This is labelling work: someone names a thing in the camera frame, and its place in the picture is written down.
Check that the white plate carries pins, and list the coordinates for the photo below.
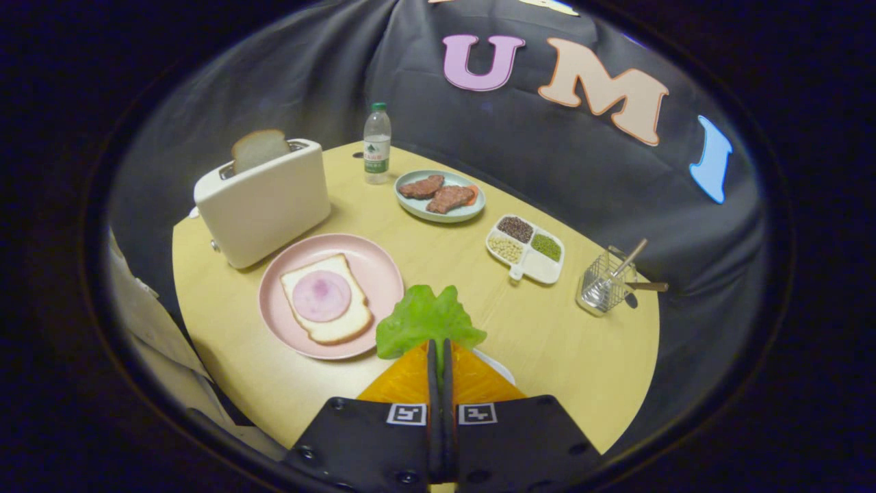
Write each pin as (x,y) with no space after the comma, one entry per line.
(498,366)

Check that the pile of pale soybeans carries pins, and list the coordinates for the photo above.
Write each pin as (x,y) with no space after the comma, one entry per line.
(505,249)

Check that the black backdrop cloth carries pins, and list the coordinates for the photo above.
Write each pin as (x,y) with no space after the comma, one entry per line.
(547,171)

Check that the teal plate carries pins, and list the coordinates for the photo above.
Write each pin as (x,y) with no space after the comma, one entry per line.
(424,209)

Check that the pile of dark red beans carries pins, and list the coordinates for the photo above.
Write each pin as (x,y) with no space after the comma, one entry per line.
(515,229)

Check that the toasted bread slice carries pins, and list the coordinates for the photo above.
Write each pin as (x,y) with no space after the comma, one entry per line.
(259,149)

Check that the pink plate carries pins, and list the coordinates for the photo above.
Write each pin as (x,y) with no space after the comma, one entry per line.
(373,267)

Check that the pile of green beans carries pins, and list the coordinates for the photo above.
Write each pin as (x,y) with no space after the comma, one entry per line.
(546,246)

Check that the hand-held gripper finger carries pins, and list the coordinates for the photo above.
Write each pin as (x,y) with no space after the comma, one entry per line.
(449,438)
(434,438)

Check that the white bread slice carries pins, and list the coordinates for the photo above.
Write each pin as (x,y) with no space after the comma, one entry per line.
(342,329)

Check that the green lettuce leaf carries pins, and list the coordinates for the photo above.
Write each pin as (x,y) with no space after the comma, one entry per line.
(424,318)

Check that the clear plastic water bottle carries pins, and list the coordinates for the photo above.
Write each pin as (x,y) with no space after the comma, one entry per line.
(377,147)

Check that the brown meat piece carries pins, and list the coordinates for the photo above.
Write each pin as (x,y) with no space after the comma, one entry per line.
(421,187)
(448,198)

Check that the white toaster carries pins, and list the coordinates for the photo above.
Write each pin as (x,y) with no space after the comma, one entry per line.
(274,205)

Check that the pink ham slice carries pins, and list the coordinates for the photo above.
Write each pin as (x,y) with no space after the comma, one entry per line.
(321,296)

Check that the cream cloth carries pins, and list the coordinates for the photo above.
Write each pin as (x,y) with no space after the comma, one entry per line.
(147,315)

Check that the white divided dish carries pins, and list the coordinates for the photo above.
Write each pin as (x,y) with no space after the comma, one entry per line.
(540,268)

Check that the orange carrot slice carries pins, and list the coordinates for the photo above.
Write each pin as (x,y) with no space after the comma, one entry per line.
(473,195)

